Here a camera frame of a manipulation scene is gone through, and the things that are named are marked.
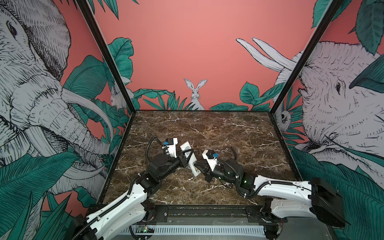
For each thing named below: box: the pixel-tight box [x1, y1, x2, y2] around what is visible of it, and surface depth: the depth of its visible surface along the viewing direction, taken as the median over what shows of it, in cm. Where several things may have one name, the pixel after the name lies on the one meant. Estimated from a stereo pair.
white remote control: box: [180, 141, 201, 177], surface depth 73 cm
